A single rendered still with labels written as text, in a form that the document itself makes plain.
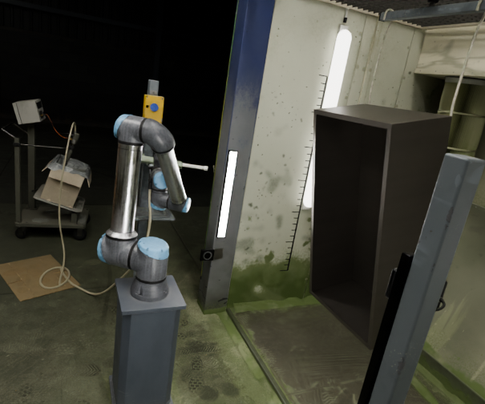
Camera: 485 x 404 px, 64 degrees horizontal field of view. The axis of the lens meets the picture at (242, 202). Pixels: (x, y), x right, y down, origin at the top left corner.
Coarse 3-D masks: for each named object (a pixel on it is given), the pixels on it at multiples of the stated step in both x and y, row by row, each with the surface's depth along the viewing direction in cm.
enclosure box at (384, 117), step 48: (336, 144) 228; (384, 144) 218; (432, 144) 176; (336, 192) 240; (384, 192) 175; (432, 192) 186; (336, 240) 253; (384, 240) 184; (336, 288) 261; (384, 288) 195
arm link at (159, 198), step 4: (152, 188) 222; (152, 192) 222; (156, 192) 221; (160, 192) 221; (164, 192) 222; (152, 196) 222; (156, 196) 221; (160, 196) 222; (164, 196) 221; (152, 200) 223; (156, 200) 222; (160, 200) 221; (164, 200) 221; (152, 204) 223; (156, 204) 222; (160, 204) 222; (164, 204) 221; (156, 208) 223; (160, 208) 224; (164, 208) 226
